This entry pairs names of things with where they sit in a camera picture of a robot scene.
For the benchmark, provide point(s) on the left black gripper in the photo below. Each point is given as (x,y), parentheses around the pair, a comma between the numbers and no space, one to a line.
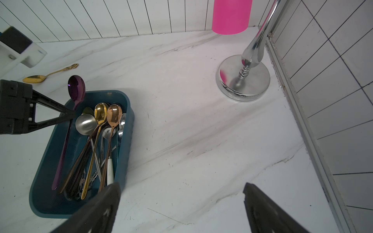
(19,107)

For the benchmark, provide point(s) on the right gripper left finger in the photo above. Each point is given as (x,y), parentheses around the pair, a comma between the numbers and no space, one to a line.
(96,216)

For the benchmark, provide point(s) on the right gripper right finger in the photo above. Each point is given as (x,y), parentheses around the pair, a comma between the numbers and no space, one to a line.
(265,216)

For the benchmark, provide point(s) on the rainbow gold spoon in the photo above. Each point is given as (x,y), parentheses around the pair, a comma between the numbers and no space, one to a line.
(88,111)

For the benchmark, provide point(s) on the large silver spoon front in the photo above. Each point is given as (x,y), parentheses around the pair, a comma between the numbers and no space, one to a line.
(85,125)

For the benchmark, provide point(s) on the copper iridescent spoon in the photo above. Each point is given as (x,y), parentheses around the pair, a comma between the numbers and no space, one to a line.
(72,170)

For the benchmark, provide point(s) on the small gold ornate spoon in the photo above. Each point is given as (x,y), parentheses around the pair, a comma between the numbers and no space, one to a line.
(41,78)

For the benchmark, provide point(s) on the rose gold spoon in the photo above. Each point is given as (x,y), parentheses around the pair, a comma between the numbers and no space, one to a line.
(114,113)

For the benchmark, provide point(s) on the chrome glass holder stand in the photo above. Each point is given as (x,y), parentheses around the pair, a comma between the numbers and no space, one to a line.
(245,78)

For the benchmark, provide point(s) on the pink upside-down wine glass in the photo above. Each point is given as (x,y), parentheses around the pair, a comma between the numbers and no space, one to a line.
(231,17)

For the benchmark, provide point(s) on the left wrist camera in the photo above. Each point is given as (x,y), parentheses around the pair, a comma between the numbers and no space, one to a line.
(17,48)

